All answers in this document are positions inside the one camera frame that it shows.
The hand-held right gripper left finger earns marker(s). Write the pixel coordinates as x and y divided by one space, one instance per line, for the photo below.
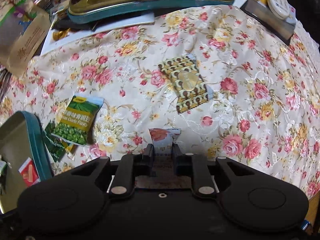
150 160

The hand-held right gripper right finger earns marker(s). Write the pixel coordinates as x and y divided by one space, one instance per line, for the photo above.
176 162

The white orange snack packet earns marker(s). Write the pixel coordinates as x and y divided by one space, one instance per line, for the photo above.
162 137

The brown gold patterned packet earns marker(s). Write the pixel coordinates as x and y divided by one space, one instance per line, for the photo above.
185 80

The green pea snack packet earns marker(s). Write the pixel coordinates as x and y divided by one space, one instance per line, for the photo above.
72 120

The green candy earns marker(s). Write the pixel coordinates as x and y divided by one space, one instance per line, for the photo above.
53 147

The red white snack packet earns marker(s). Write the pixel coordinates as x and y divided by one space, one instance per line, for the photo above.
28 172

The teal tin tray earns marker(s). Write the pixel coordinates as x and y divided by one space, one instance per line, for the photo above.
15 140

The teal tin with snacks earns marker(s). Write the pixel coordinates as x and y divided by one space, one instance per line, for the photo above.
150 3

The floral tablecloth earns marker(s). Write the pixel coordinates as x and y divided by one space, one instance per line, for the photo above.
225 55

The white flat board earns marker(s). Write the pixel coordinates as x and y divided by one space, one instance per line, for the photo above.
112 22

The black snack packet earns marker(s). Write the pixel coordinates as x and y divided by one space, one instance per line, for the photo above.
75 25

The small gold foil candy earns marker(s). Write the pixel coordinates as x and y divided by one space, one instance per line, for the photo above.
60 34

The dark book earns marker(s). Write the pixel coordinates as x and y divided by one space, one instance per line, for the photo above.
270 27

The kraft paper snack bag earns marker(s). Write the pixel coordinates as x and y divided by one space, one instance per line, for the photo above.
22 42

